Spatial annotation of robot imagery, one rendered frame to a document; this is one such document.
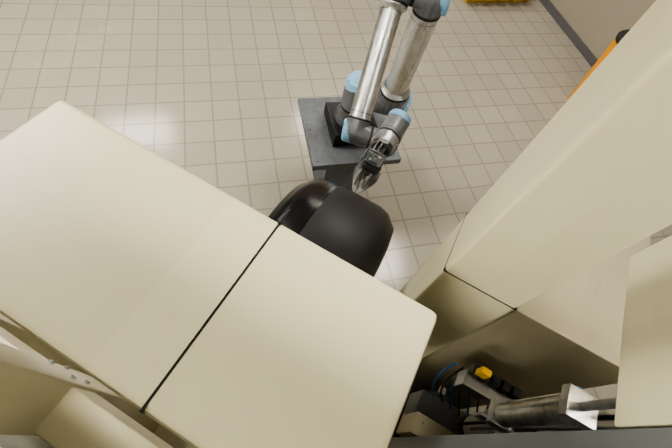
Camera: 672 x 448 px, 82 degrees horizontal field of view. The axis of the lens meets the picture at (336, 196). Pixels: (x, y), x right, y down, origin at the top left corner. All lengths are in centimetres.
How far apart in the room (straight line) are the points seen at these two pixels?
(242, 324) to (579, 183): 39
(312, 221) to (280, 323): 47
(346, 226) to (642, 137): 63
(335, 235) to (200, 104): 241
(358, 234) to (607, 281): 80
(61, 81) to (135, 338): 319
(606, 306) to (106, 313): 123
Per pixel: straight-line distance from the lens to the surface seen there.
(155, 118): 314
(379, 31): 159
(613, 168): 46
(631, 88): 41
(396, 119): 146
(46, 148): 64
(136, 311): 49
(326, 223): 91
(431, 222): 277
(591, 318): 133
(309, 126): 222
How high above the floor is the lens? 224
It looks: 57 degrees down
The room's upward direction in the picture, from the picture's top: 16 degrees clockwise
